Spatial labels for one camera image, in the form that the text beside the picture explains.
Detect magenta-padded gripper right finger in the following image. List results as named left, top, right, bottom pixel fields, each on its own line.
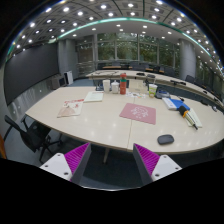
left=132, top=143, right=183, bottom=186

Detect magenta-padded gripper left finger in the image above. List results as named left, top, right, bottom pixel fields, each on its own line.
left=39, top=142, right=92, bottom=185

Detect black computer mouse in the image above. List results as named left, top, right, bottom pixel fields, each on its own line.
left=157, top=134, right=175, bottom=146

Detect pink mouse pad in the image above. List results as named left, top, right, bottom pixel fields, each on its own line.
left=119, top=102, right=157, bottom=126

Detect black office chair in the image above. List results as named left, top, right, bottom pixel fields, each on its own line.
left=3, top=114, right=63, bottom=164

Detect white booklet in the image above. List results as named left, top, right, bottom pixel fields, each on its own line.
left=184, top=107, right=203, bottom=129

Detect red white leaflet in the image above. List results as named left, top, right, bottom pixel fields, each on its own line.
left=56, top=98, right=85, bottom=119

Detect dark desk phone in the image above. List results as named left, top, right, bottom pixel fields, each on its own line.
left=154, top=88, right=172, bottom=100

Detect green white paper cup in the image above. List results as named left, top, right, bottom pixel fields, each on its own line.
left=148, top=78, right=158, bottom=99

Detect colourful sticker sheet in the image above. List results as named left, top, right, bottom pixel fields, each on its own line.
left=126, top=91, right=150, bottom=100

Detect pale green paper sheet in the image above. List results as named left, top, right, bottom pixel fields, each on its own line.
left=83, top=90, right=105, bottom=103

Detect grey low cabinet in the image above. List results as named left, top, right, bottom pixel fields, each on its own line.
left=49, top=74, right=68, bottom=90

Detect long curved conference table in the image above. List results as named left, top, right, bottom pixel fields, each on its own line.
left=85, top=69, right=224, bottom=111

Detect white floor appliance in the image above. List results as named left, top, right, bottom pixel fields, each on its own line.
left=63, top=70, right=74, bottom=86

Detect red drink bottle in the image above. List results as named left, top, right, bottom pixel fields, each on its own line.
left=119, top=72, right=128, bottom=96

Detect dark conference chairs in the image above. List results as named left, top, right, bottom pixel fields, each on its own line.
left=96, top=59, right=216, bottom=90

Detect white lidded mug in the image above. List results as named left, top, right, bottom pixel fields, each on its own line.
left=110, top=80, right=120, bottom=95

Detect tall white cup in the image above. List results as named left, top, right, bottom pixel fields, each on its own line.
left=102, top=79, right=111, bottom=93

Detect ceiling lights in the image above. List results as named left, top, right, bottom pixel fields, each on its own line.
left=14, top=0, right=224, bottom=74

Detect black microphone with orange ring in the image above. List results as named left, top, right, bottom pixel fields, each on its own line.
left=177, top=105, right=199, bottom=130

